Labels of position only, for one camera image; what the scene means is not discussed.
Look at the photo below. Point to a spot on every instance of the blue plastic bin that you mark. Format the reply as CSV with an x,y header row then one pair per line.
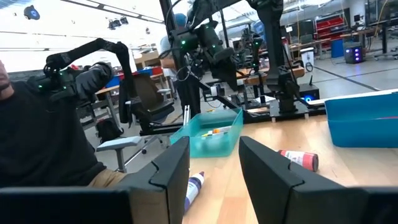
x,y
360,130

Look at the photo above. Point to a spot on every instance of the purple paint bottle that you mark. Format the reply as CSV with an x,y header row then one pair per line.
x,y
193,188

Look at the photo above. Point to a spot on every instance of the black office chair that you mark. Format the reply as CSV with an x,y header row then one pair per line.
x,y
149,93

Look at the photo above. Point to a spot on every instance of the pink paint bottle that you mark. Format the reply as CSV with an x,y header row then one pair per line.
x,y
300,158

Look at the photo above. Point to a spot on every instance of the gray chair armrest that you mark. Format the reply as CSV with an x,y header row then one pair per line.
x,y
118,143

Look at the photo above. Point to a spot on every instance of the computer with purple lights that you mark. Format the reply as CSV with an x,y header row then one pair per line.
x,y
353,53

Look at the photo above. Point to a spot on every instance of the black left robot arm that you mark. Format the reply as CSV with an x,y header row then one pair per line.
x,y
273,46

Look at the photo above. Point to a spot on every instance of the blue barrel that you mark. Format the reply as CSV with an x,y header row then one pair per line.
x,y
336,48

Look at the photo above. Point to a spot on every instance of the person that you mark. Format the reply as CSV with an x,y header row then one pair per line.
x,y
188,96
37,140

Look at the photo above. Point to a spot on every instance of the black backpack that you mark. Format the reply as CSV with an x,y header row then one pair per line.
x,y
109,130

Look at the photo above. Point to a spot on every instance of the silver metal bracket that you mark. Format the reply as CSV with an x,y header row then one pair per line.
x,y
186,113

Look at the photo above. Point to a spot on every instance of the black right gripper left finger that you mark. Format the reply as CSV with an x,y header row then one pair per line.
x,y
93,205

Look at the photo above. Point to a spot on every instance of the black computer with blue light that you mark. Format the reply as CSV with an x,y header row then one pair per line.
x,y
308,91

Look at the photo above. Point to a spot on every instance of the white waste bin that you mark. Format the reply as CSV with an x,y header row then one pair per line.
x,y
307,59

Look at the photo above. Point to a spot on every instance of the teal translucent plastic bin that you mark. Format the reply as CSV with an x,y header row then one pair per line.
x,y
211,146

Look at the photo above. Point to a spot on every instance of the red storage shelf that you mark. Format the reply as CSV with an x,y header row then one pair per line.
x,y
329,26

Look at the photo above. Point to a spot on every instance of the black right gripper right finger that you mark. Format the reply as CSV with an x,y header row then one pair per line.
x,y
295,199

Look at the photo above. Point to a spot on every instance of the green paint bottle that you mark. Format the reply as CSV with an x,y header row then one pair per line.
x,y
217,134

